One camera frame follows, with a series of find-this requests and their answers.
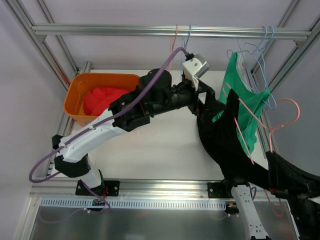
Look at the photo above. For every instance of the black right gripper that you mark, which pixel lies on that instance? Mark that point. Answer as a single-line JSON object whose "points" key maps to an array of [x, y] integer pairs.
{"points": [[272, 165]]}

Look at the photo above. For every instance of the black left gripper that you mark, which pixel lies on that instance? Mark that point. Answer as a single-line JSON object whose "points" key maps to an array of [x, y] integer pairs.
{"points": [[201, 100]]}

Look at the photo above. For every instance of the black tank top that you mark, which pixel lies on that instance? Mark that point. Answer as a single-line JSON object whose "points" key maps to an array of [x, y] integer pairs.
{"points": [[220, 141]]}

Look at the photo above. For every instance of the blue wire hanger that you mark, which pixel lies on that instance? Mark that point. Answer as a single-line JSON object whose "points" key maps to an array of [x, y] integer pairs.
{"points": [[268, 62], [184, 43]]}

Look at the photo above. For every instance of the pink wire hanger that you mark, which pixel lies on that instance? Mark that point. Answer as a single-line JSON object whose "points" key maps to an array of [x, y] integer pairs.
{"points": [[172, 45]]}

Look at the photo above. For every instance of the red tank top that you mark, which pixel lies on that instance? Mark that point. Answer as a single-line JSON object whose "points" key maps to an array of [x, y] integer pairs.
{"points": [[96, 101]]}

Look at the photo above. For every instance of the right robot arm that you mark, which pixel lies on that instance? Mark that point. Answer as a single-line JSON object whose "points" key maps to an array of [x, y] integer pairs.
{"points": [[254, 229]]}

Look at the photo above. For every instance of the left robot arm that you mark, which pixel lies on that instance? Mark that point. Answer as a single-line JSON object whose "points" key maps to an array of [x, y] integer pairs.
{"points": [[152, 95]]}

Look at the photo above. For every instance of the green tank top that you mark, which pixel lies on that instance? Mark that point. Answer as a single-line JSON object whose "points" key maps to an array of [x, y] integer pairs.
{"points": [[249, 110]]}

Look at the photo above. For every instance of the blue hanger with green top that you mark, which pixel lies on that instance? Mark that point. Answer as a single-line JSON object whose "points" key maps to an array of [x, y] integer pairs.
{"points": [[251, 62]]}

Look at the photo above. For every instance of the orange plastic bin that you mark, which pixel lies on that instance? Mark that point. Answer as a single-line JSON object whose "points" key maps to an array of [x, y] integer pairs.
{"points": [[83, 83]]}

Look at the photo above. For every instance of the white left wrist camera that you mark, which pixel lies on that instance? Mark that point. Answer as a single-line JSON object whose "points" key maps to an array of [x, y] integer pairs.
{"points": [[194, 67]]}

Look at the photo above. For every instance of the blue empty wire hanger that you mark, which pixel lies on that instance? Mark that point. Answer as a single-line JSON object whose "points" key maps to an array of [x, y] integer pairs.
{"points": [[268, 62]]}

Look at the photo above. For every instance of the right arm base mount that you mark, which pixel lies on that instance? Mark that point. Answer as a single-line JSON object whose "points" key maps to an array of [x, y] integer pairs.
{"points": [[218, 190]]}

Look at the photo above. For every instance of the white slotted cable duct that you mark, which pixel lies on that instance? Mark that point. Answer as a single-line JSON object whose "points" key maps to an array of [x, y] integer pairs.
{"points": [[153, 204]]}

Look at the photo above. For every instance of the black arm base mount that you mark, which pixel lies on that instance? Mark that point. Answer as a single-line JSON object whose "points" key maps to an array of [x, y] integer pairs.
{"points": [[109, 188]]}

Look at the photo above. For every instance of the aluminium hanging rail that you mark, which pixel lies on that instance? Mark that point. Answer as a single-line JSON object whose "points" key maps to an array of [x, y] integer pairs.
{"points": [[68, 29]]}

